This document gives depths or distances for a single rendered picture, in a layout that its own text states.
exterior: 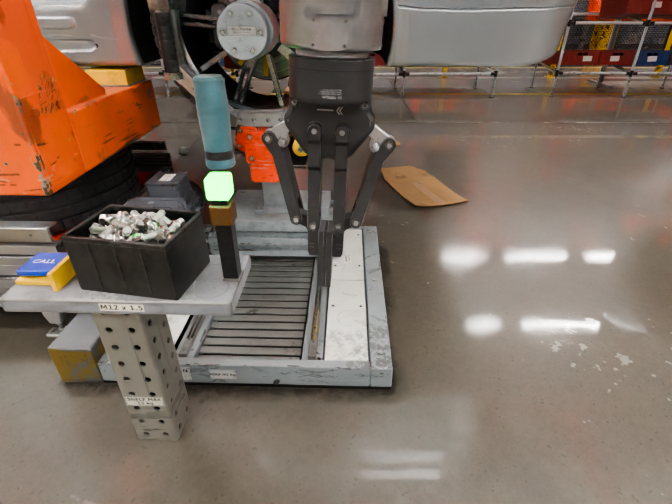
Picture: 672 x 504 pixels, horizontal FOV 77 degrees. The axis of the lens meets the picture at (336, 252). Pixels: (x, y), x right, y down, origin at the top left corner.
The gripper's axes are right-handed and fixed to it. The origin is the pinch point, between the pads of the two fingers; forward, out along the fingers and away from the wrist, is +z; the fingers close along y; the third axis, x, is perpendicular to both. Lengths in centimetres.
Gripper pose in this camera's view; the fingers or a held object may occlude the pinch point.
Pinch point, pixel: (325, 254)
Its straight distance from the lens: 46.6
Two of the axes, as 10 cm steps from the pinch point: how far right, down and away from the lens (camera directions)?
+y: 10.0, 0.6, -0.3
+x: 0.6, -5.0, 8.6
